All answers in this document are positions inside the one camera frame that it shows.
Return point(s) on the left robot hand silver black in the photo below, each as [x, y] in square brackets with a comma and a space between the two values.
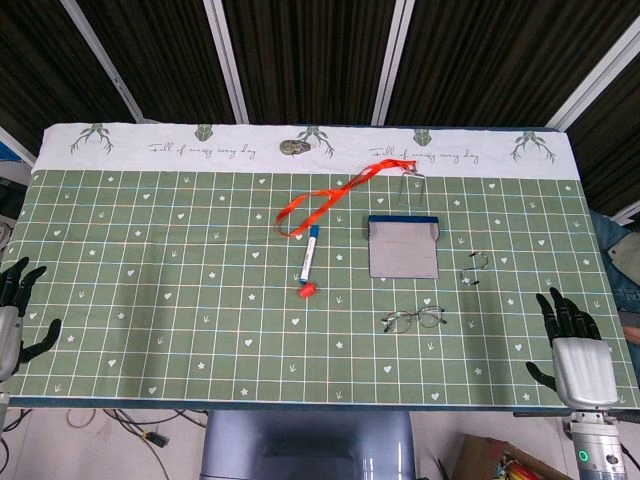
[10, 330]

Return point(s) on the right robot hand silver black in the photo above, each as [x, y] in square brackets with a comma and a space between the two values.
[585, 370]

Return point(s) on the wire-frame eyeglasses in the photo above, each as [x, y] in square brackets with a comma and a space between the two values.
[429, 316]

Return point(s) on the blue grey folding glasses case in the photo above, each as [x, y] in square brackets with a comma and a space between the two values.
[402, 255]

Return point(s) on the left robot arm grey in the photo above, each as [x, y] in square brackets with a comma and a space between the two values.
[3, 415]

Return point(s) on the cardboard box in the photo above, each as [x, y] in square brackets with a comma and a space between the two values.
[480, 460]

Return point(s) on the black power adapter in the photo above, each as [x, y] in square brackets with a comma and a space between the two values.
[155, 439]

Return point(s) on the green grid tablecloth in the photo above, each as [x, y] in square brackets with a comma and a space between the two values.
[200, 300]

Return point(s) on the clear plastic badge holder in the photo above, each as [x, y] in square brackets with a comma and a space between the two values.
[413, 190]

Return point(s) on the red marker cap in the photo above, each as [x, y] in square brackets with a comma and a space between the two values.
[307, 290]

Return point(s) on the grey blue robot torso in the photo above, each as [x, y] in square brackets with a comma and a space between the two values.
[305, 445]

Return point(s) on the white blue marker pen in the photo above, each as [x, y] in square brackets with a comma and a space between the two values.
[309, 255]

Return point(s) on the white aluminium partition post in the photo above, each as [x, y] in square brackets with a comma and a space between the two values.
[395, 60]
[225, 60]
[102, 62]
[595, 82]

